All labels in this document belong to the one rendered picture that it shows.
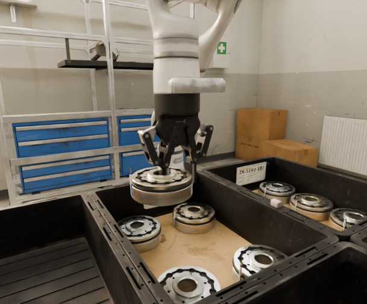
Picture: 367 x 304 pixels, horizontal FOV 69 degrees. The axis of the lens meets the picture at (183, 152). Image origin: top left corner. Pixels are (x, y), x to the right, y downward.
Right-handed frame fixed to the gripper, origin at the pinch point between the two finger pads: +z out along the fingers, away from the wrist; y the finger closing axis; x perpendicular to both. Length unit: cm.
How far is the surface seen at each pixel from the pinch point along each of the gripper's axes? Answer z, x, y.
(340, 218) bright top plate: 14.6, 9.3, -37.4
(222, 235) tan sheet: 17.5, -3.0, -13.1
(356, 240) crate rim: 7.6, 21.1, -18.9
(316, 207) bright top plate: 14.8, 2.8, -38.4
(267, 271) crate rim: 7.5, 18.9, -2.1
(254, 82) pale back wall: -17, -282, -304
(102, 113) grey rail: 9, -194, -37
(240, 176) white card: 11.8, -18.4, -32.2
